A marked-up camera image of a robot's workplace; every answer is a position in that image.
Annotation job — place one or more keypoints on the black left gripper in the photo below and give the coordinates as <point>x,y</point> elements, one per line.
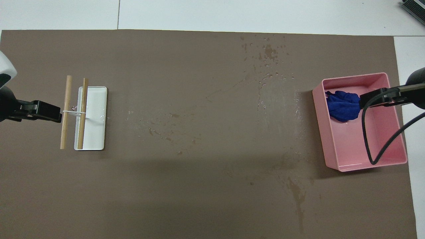
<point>8,106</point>

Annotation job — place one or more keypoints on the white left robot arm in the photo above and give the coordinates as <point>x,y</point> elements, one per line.
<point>6,66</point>

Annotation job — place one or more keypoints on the wooden rod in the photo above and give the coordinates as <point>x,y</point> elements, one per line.
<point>82,99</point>
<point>66,96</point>

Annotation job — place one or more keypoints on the blue towel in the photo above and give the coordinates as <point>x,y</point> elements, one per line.
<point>342,106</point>

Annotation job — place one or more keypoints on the brown table mat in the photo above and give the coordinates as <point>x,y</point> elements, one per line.
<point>199,166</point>

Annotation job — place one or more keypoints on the grey ribbed device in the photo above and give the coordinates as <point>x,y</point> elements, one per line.
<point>416,6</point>

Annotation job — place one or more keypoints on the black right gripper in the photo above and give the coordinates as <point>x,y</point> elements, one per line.
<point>416,99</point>

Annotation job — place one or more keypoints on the pink plastic bin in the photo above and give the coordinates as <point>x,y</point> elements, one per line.
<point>382,139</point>

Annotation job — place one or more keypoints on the white rack tray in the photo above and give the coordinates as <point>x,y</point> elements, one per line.
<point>96,126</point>

